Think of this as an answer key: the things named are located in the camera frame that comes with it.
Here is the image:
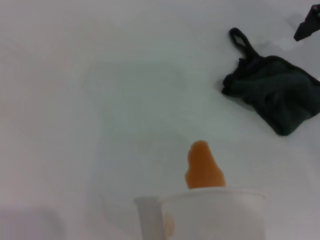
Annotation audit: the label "orange toy piece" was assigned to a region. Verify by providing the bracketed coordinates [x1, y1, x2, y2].
[184, 140, 227, 190]

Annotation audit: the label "white paper cup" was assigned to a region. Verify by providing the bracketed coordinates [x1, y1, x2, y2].
[133, 188, 266, 240]

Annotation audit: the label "dark blue rag with loop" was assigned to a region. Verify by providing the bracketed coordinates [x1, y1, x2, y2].
[221, 27, 320, 137]

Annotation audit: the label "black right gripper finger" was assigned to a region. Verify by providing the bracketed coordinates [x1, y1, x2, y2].
[293, 3, 320, 42]

